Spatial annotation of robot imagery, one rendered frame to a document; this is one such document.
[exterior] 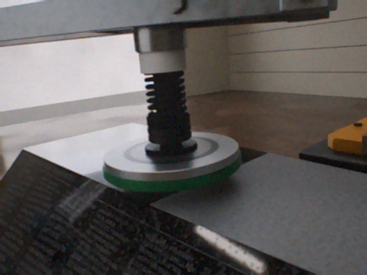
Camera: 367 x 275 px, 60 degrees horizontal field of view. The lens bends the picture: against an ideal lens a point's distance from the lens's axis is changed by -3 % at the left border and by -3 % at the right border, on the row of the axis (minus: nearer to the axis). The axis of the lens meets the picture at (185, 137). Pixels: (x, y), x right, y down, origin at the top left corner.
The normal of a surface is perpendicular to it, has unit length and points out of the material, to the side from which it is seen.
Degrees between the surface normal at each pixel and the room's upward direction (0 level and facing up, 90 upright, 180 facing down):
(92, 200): 45
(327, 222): 0
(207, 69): 90
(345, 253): 0
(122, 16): 90
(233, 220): 0
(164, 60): 90
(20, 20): 90
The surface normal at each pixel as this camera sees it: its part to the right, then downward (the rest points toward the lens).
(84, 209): -0.56, -0.52
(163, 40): 0.15, 0.23
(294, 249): -0.08, -0.97
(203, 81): 0.55, 0.16
